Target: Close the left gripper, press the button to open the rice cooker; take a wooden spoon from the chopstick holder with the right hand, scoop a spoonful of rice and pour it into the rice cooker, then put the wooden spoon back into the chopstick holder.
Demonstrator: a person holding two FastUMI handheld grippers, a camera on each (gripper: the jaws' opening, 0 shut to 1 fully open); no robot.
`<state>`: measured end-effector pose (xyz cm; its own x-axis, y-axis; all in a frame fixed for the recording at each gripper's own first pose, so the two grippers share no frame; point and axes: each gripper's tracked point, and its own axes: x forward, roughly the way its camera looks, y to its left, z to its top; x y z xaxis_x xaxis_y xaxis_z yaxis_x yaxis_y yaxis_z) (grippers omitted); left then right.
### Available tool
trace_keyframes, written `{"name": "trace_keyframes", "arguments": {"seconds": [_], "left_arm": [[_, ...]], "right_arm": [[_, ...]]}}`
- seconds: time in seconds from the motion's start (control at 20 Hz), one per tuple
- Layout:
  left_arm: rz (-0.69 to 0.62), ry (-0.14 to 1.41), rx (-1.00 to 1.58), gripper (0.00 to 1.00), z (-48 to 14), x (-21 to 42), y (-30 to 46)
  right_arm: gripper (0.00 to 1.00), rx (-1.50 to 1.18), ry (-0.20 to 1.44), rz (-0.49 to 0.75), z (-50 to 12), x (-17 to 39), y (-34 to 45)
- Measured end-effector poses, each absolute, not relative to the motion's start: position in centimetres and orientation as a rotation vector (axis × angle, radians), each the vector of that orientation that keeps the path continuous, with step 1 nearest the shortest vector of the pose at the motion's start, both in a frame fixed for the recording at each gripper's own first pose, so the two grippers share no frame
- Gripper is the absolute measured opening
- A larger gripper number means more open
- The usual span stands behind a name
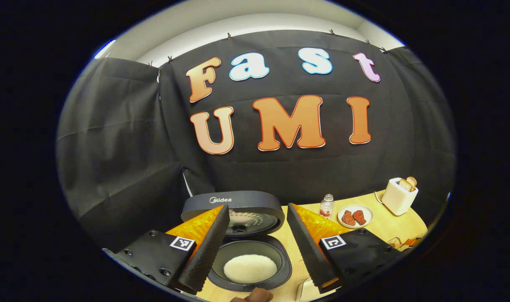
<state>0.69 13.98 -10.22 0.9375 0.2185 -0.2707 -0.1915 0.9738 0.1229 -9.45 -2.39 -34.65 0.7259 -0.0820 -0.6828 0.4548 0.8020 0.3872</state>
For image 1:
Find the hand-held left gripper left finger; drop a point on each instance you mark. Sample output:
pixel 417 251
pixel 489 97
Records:
pixel 206 256

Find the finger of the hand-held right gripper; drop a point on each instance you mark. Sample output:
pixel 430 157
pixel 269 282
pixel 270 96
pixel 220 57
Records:
pixel 414 241

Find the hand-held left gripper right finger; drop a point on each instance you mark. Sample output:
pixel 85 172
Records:
pixel 309 251

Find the white rice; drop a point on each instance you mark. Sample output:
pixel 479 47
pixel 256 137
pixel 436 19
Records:
pixel 250 268

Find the dark grey rice cooker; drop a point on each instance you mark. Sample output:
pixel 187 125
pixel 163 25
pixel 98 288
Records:
pixel 246 201

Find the white toaster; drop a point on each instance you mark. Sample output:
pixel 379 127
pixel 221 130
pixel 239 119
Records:
pixel 395 201

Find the small clear drink bottle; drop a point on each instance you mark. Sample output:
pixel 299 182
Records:
pixel 327 207

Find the round white plate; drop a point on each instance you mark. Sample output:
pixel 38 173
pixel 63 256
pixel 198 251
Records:
pixel 370 216

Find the red meat piece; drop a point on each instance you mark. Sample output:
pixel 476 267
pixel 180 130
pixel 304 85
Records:
pixel 348 218
pixel 360 217

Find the toasted bread slice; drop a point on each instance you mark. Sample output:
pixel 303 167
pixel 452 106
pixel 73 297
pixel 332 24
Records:
pixel 412 181
pixel 405 184

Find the black backdrop cloth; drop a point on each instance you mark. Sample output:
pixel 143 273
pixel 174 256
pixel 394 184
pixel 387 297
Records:
pixel 133 147

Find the ceiling light strip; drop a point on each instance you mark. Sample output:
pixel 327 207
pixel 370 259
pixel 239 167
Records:
pixel 105 48

